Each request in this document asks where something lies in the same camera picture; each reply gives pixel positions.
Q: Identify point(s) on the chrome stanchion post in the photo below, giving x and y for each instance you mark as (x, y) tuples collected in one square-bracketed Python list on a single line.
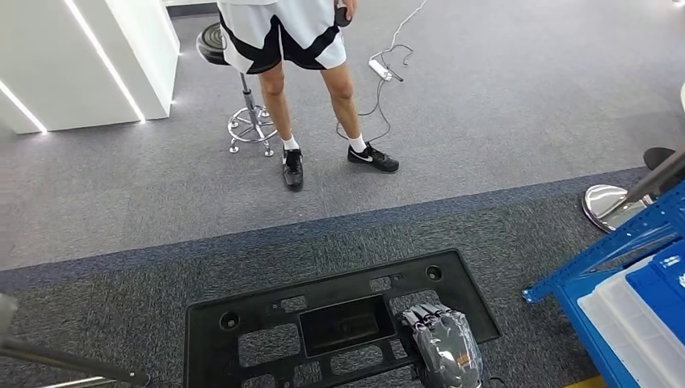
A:
[(605, 206)]

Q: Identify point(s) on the person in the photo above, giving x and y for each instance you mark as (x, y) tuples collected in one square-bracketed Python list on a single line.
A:
[(278, 32)]

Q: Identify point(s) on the yellow floor tape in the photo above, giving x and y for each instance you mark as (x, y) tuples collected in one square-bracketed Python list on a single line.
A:
[(588, 383)]

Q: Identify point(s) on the black plastic plate bracket part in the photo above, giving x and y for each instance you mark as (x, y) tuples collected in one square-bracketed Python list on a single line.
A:
[(208, 353)]

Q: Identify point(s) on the white lit display counter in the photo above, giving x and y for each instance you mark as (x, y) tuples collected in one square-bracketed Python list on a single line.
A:
[(69, 64)]

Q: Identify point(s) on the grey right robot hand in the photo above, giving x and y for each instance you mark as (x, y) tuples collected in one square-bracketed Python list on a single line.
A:
[(449, 348)]

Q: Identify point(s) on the black handheld controller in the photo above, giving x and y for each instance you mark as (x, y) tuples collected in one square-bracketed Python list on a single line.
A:
[(342, 16)]

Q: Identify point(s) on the white power strip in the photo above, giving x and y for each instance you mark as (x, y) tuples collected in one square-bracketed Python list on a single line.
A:
[(380, 69)]

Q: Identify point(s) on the dark stanchion pole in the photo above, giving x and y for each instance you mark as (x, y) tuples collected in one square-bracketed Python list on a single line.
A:
[(80, 364)]

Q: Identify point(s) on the person's hand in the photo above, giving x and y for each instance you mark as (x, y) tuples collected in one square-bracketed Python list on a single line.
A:
[(350, 6)]

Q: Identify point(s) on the blue metal shelf rack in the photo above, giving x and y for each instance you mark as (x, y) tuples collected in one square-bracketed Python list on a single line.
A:
[(642, 230)]

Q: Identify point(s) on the dark round stanchion base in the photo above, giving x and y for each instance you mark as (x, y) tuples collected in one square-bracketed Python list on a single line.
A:
[(658, 158)]

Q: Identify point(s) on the black round stool chrome base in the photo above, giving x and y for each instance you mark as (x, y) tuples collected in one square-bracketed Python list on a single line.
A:
[(211, 45)]

